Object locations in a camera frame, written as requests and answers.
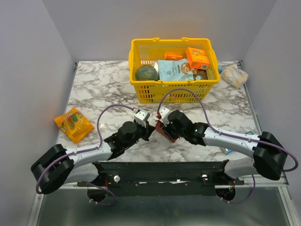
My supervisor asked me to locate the green round melon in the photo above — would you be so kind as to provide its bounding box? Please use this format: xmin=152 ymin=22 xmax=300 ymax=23
xmin=135 ymin=65 xmax=158 ymax=81

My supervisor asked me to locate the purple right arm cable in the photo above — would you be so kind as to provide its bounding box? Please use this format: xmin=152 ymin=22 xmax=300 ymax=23
xmin=157 ymin=89 xmax=299 ymax=172

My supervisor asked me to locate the beige tissue packet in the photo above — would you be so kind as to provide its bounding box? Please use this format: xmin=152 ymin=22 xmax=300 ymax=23
xmin=221 ymin=65 xmax=249 ymax=89

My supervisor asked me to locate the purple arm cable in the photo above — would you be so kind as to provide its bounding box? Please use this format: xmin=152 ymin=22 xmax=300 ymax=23
xmin=157 ymin=89 xmax=299 ymax=172
xmin=35 ymin=105 xmax=138 ymax=195

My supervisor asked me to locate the large orange snack box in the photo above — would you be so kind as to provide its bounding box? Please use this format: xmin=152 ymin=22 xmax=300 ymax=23
xmin=186 ymin=47 xmax=210 ymax=70

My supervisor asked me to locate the light blue chips bag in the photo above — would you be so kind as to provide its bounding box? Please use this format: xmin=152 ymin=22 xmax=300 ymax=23
xmin=158 ymin=59 xmax=208 ymax=81

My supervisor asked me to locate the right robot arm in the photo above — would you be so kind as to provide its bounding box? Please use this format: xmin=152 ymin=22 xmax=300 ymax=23
xmin=159 ymin=108 xmax=287 ymax=185

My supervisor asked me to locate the black mounting base plate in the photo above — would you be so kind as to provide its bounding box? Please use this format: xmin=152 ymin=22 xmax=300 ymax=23
xmin=92 ymin=161 xmax=244 ymax=197

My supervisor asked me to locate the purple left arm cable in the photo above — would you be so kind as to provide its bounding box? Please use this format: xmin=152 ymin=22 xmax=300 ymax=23
xmin=35 ymin=105 xmax=138 ymax=195

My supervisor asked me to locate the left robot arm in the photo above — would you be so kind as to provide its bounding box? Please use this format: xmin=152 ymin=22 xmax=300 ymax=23
xmin=31 ymin=121 xmax=155 ymax=194

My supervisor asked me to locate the blue item behind basket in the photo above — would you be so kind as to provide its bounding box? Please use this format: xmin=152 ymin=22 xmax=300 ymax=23
xmin=218 ymin=65 xmax=223 ymax=73

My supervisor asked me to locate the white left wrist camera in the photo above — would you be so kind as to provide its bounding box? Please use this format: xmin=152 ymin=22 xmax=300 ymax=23
xmin=134 ymin=110 xmax=150 ymax=128

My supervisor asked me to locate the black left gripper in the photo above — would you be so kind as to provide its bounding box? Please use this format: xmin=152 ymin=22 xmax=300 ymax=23
xmin=124 ymin=120 xmax=155 ymax=149

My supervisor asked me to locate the red paper box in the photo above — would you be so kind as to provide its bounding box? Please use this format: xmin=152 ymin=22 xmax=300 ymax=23
xmin=155 ymin=121 xmax=179 ymax=143

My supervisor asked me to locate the yellow plastic shopping basket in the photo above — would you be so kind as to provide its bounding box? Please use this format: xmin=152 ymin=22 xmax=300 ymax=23
xmin=128 ymin=37 xmax=220 ymax=104

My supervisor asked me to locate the orange gummy candy bag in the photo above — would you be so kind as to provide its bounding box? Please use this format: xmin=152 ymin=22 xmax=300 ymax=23
xmin=54 ymin=107 xmax=94 ymax=144

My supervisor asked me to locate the blue small packet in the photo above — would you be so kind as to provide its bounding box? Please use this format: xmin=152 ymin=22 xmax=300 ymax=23
xmin=222 ymin=131 xmax=257 ymax=156

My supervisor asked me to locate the small orange flat box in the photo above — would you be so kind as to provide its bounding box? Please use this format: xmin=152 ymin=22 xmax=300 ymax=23
xmin=164 ymin=54 xmax=183 ymax=61

